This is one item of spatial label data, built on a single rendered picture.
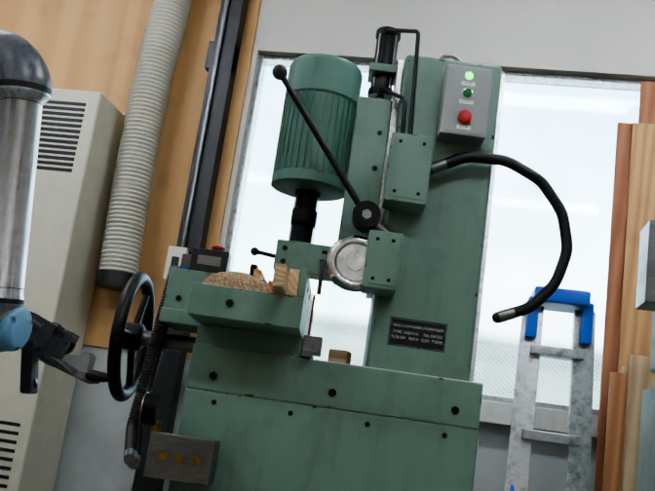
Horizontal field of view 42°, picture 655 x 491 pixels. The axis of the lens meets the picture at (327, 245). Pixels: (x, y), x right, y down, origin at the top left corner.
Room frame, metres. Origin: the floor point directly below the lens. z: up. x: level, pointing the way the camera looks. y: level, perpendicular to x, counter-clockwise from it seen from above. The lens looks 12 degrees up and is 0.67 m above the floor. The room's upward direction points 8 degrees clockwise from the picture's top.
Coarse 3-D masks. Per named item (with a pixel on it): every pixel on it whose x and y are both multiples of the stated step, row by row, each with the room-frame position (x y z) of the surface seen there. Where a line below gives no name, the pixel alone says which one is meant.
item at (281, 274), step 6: (276, 264) 1.48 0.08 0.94; (282, 264) 1.48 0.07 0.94; (276, 270) 1.48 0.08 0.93; (282, 270) 1.48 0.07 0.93; (276, 276) 1.48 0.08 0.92; (282, 276) 1.48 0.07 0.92; (288, 276) 1.55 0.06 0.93; (276, 282) 1.48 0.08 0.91; (282, 282) 1.48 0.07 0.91; (276, 288) 1.51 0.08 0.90; (282, 288) 1.50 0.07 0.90
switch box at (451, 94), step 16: (448, 64) 1.73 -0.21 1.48; (448, 80) 1.73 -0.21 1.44; (464, 80) 1.73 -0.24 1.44; (480, 80) 1.73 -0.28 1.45; (448, 96) 1.73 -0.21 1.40; (480, 96) 1.73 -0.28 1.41; (448, 112) 1.73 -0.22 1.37; (480, 112) 1.73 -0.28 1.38; (448, 128) 1.73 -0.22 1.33; (480, 128) 1.73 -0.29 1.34; (480, 144) 1.77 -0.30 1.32
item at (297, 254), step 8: (280, 240) 1.88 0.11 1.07; (280, 248) 1.88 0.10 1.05; (288, 248) 1.88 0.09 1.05; (296, 248) 1.88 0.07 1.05; (304, 248) 1.88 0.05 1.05; (312, 248) 1.87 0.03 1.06; (320, 248) 1.87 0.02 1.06; (328, 248) 1.87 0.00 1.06; (280, 256) 1.88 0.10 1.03; (288, 256) 1.88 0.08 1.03; (296, 256) 1.88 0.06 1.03; (304, 256) 1.88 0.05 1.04; (312, 256) 1.87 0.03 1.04; (288, 264) 1.88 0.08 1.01; (296, 264) 1.88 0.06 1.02; (304, 264) 1.87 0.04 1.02; (312, 264) 1.87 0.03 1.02; (320, 264) 1.87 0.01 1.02; (312, 272) 1.87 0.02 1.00; (328, 280) 1.92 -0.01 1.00
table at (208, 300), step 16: (192, 288) 1.57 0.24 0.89; (208, 288) 1.57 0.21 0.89; (224, 288) 1.57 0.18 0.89; (240, 288) 1.57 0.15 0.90; (192, 304) 1.57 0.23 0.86; (208, 304) 1.57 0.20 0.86; (224, 304) 1.57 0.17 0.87; (240, 304) 1.57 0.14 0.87; (256, 304) 1.57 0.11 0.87; (272, 304) 1.57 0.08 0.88; (288, 304) 1.57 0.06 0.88; (304, 304) 1.61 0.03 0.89; (160, 320) 1.79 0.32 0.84; (176, 320) 1.78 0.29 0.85; (192, 320) 1.78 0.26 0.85; (208, 320) 1.63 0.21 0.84; (224, 320) 1.59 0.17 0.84; (240, 320) 1.57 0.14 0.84; (256, 320) 1.57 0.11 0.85; (272, 320) 1.57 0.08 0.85; (288, 320) 1.57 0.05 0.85; (304, 320) 1.70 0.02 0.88
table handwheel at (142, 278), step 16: (128, 288) 1.81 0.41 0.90; (144, 288) 1.95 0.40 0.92; (128, 304) 1.79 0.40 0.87; (144, 304) 1.96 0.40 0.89; (144, 320) 2.03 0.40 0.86; (112, 336) 1.78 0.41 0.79; (128, 336) 1.86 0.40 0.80; (144, 336) 1.90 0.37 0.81; (176, 336) 1.91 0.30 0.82; (112, 352) 1.78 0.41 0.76; (128, 352) 1.93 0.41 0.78; (144, 352) 2.04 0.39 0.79; (112, 368) 1.80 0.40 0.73; (128, 368) 1.95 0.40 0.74; (112, 384) 1.83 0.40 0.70; (128, 384) 1.97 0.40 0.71
